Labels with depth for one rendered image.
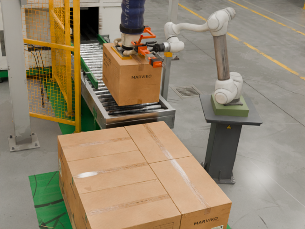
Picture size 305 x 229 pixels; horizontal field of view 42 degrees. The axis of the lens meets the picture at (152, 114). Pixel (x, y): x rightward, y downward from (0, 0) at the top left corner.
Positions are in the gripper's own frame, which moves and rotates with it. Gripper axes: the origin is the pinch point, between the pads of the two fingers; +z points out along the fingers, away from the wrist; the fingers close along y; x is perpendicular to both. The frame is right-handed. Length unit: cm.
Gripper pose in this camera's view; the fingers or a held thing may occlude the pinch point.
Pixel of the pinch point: (141, 48)
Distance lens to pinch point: 352.2
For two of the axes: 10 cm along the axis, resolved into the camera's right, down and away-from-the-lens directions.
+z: -9.2, 1.2, -3.7
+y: -0.8, 8.8, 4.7
